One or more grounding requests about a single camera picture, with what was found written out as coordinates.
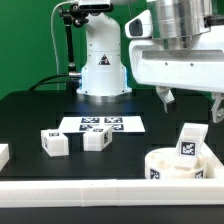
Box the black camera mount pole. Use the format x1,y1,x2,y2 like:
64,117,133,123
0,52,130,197
59,5,88,95

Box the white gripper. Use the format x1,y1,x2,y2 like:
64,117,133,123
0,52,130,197
129,31,224,123

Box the black cables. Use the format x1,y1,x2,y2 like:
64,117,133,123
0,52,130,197
28,0,83,92

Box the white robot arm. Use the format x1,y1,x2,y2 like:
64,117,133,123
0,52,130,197
78,0,224,123

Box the white L-shaped obstacle frame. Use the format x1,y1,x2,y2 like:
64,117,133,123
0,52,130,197
0,146,224,208

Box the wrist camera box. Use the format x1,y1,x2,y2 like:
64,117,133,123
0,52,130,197
125,10,153,39

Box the white block at left edge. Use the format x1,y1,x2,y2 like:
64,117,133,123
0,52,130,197
0,144,9,171

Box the white tag base sheet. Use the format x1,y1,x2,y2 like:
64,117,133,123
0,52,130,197
59,116,145,133

